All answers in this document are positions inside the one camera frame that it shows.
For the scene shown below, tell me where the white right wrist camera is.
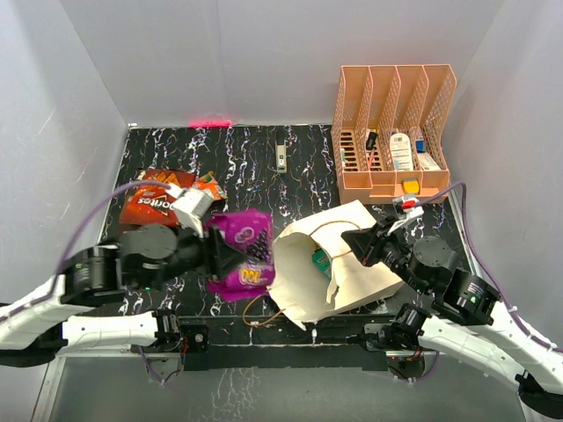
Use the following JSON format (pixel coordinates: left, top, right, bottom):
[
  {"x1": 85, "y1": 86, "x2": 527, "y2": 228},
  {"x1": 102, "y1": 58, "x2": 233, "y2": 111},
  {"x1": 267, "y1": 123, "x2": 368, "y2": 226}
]
[{"x1": 388, "y1": 193, "x2": 423, "y2": 235}]

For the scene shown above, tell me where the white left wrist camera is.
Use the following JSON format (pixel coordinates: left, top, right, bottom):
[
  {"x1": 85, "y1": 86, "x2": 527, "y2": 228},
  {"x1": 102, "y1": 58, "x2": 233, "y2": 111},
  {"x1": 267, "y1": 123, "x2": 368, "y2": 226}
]
[{"x1": 172, "y1": 188, "x2": 214, "y2": 238}]

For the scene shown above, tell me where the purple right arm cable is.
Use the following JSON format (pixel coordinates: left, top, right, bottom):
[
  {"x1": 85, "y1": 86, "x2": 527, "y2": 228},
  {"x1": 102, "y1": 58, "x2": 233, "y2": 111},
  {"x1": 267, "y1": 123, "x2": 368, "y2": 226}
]
[{"x1": 413, "y1": 180, "x2": 563, "y2": 357}]

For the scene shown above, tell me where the purple snack packet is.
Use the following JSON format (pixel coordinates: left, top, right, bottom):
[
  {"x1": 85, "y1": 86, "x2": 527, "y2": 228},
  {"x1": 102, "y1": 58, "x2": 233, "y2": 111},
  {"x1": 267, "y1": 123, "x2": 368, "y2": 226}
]
[{"x1": 205, "y1": 208, "x2": 275, "y2": 302}]

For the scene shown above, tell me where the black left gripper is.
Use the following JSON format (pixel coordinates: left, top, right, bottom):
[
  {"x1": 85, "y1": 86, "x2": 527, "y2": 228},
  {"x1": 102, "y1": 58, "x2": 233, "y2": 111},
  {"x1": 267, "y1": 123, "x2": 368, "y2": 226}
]
[{"x1": 135, "y1": 213, "x2": 246, "y2": 291}]

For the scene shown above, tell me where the pink tape strip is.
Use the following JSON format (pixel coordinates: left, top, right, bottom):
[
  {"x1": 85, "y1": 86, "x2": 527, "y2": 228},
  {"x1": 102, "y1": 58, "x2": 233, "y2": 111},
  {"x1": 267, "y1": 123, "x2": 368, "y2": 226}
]
[{"x1": 189, "y1": 118, "x2": 232, "y2": 128}]

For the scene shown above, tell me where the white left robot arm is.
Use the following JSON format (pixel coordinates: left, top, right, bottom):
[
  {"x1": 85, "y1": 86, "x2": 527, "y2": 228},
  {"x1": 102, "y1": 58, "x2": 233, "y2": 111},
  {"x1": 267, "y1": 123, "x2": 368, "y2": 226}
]
[{"x1": 1, "y1": 224, "x2": 245, "y2": 367}]

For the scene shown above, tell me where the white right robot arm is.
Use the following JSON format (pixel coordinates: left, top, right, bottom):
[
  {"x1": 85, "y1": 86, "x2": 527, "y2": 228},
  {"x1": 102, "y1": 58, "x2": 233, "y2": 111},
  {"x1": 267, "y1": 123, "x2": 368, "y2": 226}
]
[{"x1": 341, "y1": 217, "x2": 562, "y2": 419}]

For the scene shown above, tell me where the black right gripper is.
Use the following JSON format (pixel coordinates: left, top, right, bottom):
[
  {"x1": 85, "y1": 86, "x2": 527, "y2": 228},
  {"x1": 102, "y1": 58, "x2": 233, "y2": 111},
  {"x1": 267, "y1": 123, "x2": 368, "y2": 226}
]
[{"x1": 340, "y1": 215, "x2": 428, "y2": 295}]

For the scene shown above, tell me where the white lotion tube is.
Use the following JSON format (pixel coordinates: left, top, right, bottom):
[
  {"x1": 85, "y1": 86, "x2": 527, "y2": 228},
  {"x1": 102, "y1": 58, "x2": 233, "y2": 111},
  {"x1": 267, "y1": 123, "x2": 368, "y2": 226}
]
[{"x1": 389, "y1": 132, "x2": 414, "y2": 171}]

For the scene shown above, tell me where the black yellow highlighter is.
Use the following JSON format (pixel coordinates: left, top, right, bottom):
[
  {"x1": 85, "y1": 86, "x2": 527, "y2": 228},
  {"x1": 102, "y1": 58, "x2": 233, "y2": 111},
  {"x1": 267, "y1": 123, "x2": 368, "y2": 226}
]
[{"x1": 365, "y1": 130, "x2": 378, "y2": 151}]

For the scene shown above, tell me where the small white blue box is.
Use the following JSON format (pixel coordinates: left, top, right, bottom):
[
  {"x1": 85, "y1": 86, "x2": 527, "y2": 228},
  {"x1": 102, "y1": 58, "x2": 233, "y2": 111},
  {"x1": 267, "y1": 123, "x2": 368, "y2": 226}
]
[{"x1": 415, "y1": 140, "x2": 441, "y2": 171}]

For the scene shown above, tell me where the red snack packet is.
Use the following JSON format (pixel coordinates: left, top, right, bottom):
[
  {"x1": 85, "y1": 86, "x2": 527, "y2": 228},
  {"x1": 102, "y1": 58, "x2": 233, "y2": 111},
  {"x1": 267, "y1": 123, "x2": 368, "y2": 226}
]
[{"x1": 120, "y1": 169, "x2": 195, "y2": 227}]

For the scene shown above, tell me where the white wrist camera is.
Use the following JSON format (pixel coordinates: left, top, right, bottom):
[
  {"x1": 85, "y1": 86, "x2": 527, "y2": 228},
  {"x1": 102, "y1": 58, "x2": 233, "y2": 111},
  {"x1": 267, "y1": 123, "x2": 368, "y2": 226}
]
[
  {"x1": 172, "y1": 188, "x2": 214, "y2": 238},
  {"x1": 388, "y1": 193, "x2": 423, "y2": 235}
]

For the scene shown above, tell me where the yellow object in organizer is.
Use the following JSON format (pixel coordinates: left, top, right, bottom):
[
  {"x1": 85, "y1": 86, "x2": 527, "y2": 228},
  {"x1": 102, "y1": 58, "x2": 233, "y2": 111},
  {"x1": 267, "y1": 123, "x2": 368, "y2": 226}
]
[{"x1": 401, "y1": 178, "x2": 420, "y2": 195}]

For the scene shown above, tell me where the orange snack packet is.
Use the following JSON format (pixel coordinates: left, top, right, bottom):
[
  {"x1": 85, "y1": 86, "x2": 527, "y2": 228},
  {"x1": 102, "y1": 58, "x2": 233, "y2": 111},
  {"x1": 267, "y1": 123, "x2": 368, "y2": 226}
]
[{"x1": 193, "y1": 171, "x2": 228, "y2": 203}]

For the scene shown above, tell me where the black front mounting rail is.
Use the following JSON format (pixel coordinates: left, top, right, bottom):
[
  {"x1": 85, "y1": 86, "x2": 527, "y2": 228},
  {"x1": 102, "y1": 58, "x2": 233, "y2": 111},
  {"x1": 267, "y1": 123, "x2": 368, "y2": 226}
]
[{"x1": 131, "y1": 312, "x2": 485, "y2": 373}]

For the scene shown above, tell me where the beige paper bag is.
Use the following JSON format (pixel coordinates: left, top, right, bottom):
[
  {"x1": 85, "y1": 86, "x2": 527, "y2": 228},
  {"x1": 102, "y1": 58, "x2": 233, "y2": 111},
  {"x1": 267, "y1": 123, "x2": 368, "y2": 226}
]
[{"x1": 267, "y1": 200, "x2": 404, "y2": 330}]

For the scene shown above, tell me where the green teal snack packet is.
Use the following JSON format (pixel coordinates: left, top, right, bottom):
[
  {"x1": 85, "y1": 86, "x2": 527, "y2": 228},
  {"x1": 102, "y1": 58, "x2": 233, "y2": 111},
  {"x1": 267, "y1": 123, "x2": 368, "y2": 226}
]
[{"x1": 311, "y1": 249, "x2": 332, "y2": 280}]

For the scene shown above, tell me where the peach plastic desk organizer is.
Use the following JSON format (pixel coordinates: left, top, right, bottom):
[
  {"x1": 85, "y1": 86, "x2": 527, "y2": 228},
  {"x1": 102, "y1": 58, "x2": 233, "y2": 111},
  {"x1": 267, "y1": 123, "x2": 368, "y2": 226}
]
[{"x1": 331, "y1": 64, "x2": 457, "y2": 205}]

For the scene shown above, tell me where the grey black stapler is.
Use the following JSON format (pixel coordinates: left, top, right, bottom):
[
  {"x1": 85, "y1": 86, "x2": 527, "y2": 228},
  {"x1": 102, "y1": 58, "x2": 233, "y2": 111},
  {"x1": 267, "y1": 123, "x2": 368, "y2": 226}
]
[{"x1": 275, "y1": 133, "x2": 287, "y2": 174}]

